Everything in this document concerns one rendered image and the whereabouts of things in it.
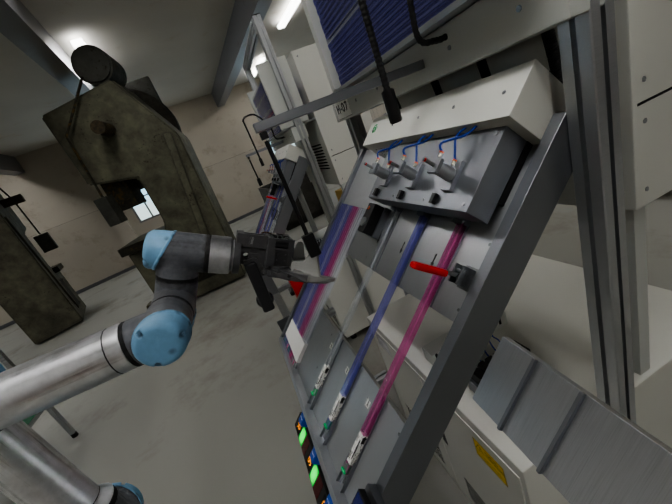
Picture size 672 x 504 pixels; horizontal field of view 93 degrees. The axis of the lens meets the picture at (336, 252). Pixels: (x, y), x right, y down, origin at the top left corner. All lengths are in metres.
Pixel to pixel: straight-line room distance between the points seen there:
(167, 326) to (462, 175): 0.50
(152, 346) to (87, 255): 9.33
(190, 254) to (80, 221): 9.15
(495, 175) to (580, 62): 0.16
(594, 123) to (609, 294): 0.26
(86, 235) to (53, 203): 0.93
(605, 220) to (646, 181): 0.16
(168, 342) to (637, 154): 0.77
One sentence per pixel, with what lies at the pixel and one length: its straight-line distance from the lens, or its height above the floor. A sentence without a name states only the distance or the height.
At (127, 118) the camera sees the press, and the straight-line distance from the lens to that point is 4.36.
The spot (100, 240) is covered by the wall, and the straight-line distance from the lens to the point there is 9.74.
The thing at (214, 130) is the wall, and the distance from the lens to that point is 9.60.
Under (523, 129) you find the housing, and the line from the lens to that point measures 0.54.
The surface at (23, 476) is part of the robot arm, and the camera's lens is 0.89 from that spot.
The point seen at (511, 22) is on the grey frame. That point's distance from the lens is 0.55.
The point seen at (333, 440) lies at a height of 0.74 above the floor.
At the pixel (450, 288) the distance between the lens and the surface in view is 0.55.
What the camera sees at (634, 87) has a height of 1.19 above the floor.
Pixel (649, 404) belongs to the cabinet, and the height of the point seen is 0.54.
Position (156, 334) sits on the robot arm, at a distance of 0.53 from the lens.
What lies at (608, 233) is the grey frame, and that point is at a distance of 0.60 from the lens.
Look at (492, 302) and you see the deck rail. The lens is 0.52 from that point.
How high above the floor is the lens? 1.30
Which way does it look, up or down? 20 degrees down
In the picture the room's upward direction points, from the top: 22 degrees counter-clockwise
